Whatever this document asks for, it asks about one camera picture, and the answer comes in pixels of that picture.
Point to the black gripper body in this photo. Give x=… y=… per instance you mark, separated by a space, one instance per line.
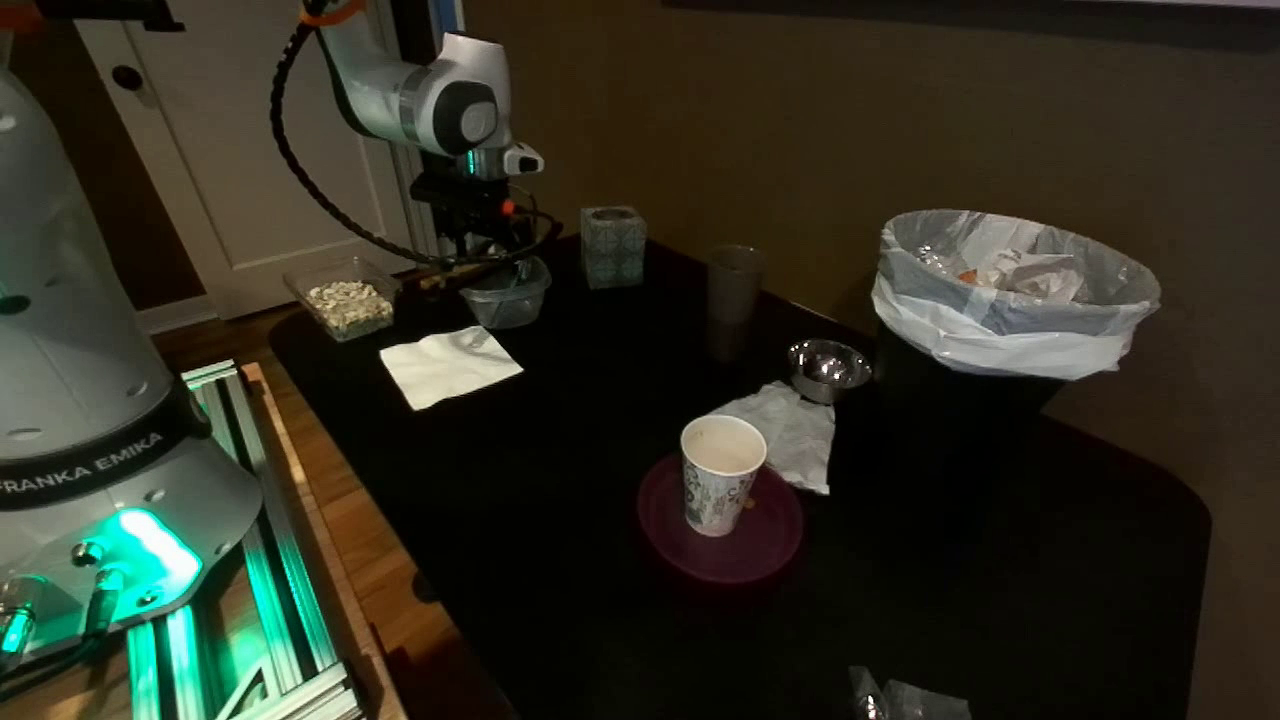
x=473 y=212

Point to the wooden spoon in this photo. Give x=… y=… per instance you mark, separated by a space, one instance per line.
x=454 y=274

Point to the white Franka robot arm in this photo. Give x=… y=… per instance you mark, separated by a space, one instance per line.
x=65 y=362

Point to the clear plastic bowl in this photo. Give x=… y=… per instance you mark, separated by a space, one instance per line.
x=513 y=304

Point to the white paper napkin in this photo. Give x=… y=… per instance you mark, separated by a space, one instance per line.
x=451 y=364

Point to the clear glass jar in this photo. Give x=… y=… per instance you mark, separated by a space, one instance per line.
x=612 y=241

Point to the clear container of white pieces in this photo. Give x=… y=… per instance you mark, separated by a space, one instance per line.
x=344 y=304

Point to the grey tumbler cup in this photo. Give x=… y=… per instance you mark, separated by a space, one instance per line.
x=732 y=302

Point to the white panel door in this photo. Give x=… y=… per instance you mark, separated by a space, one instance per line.
x=225 y=146

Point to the patterned paper cup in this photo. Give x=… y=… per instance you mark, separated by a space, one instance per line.
x=716 y=487

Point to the small metal bowl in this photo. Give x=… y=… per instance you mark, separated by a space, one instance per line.
x=827 y=364

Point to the crumpled white cloth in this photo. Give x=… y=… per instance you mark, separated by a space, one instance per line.
x=801 y=432

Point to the purple round plate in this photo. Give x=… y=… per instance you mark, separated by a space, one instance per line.
x=747 y=545

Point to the trash bin with white bag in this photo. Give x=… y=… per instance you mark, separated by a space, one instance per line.
x=1013 y=302

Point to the aluminium mounting frame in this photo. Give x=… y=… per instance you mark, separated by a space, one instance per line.
x=274 y=600

